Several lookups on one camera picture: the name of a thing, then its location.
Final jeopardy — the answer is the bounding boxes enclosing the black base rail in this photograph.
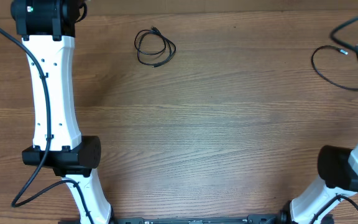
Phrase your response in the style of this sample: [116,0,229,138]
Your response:
[110,214,278,224]

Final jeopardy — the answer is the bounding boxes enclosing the black USB cable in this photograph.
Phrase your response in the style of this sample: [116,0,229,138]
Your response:
[134,26,177,68]
[310,44,358,91]

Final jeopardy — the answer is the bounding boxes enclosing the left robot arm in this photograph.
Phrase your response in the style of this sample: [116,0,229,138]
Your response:
[11,0,114,223]

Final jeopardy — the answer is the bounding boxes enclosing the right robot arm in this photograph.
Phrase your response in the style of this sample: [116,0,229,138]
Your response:
[276,145,358,224]

